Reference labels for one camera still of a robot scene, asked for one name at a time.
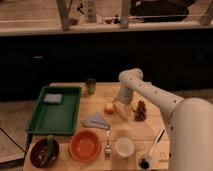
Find yellow banana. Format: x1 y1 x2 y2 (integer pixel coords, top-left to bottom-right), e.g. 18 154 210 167
130 103 136 112

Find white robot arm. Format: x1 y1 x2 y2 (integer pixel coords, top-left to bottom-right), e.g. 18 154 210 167
117 68 213 171

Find grey folded cloth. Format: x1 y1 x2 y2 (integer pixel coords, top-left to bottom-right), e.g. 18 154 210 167
82 112 110 130

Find green jar with lid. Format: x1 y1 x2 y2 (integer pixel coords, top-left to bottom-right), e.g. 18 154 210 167
86 78 96 95

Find white cup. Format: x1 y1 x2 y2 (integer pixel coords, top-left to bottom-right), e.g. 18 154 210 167
115 137 134 158

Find black white brush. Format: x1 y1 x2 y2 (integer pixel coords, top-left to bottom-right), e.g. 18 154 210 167
138 129 165 170

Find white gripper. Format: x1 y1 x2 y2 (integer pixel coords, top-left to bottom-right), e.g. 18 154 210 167
114 85 133 121

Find orange apple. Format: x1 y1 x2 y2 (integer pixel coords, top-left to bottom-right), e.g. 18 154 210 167
104 102 115 114

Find red orange bowl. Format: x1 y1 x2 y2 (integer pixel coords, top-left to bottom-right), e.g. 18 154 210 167
69 130 102 163

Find green cucumber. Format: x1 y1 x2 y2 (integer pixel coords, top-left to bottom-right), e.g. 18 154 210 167
41 135 54 165

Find silver fork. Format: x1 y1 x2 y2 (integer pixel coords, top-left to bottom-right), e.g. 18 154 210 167
104 130 112 160

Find wooden shelf with clutter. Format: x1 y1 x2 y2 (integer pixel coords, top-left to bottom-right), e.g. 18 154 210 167
0 0 212 36

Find green plastic tray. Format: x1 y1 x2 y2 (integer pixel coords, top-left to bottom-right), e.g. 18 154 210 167
26 86 82 135

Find dark red grapes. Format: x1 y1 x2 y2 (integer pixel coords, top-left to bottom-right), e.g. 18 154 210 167
135 101 147 121

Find dark brown bowl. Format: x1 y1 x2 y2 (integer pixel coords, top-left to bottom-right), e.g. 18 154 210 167
30 138 59 168

